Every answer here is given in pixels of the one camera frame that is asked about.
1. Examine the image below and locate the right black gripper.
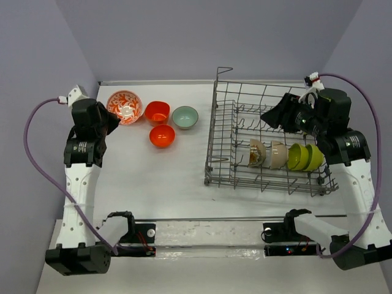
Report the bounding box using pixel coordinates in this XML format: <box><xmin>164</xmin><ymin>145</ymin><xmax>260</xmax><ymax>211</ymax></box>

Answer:
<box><xmin>260</xmin><ymin>92</ymin><xmax>328</xmax><ymax>138</ymax></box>

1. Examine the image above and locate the red white patterned bowl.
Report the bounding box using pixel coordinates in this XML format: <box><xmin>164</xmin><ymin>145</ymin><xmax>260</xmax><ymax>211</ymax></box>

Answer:
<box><xmin>106</xmin><ymin>90</ymin><xmax>144</xmax><ymax>126</ymax></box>

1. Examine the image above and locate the lime green bowl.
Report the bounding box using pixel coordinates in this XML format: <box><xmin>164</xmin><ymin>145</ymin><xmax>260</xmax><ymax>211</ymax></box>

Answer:
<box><xmin>304</xmin><ymin>144</ymin><xmax>324</xmax><ymax>172</ymax></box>
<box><xmin>287</xmin><ymin>143</ymin><xmax>309</xmax><ymax>171</ymax></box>

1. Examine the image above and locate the beige painted ceramic bowl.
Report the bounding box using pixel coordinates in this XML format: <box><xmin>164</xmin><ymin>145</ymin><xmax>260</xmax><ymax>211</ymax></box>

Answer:
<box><xmin>248</xmin><ymin>139</ymin><xmax>266</xmax><ymax>167</ymax></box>

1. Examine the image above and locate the grey wire dish rack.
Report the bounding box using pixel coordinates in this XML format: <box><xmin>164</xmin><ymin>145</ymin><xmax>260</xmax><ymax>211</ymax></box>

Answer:
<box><xmin>205</xmin><ymin>67</ymin><xmax>338</xmax><ymax>197</ymax></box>

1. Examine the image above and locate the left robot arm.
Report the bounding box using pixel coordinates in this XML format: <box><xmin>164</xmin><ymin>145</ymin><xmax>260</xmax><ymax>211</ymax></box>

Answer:
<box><xmin>45</xmin><ymin>98</ymin><xmax>135</xmax><ymax>276</ymax></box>

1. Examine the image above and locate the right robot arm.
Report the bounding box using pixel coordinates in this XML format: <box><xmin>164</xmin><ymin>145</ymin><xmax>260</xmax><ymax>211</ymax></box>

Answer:
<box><xmin>261</xmin><ymin>88</ymin><xmax>391</xmax><ymax>270</ymax></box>

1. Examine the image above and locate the orange square bowl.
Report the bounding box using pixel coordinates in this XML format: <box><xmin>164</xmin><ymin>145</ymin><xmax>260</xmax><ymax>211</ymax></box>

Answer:
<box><xmin>145</xmin><ymin>101</ymin><xmax>170</xmax><ymax>126</ymax></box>

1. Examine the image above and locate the orange round bowl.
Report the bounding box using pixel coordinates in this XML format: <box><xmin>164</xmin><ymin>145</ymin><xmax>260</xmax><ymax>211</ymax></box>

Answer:
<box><xmin>149</xmin><ymin>124</ymin><xmax>176</xmax><ymax>148</ymax></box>

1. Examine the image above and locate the pale green ceramic bowl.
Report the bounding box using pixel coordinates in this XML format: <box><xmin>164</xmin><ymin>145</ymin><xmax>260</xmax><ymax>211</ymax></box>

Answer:
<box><xmin>171</xmin><ymin>106</ymin><xmax>199</xmax><ymax>130</ymax></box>

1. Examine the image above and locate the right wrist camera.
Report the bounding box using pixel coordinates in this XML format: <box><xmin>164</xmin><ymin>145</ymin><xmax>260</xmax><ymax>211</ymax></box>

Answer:
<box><xmin>299</xmin><ymin>72</ymin><xmax>325</xmax><ymax>102</ymax></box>

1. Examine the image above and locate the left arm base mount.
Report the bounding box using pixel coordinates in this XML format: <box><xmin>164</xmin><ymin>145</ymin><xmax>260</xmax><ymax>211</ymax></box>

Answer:
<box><xmin>93</xmin><ymin>218</ymin><xmax>156</xmax><ymax>257</ymax></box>

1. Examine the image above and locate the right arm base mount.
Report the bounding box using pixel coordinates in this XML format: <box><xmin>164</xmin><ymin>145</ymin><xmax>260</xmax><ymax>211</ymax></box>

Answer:
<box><xmin>260</xmin><ymin>209</ymin><xmax>316</xmax><ymax>257</ymax></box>

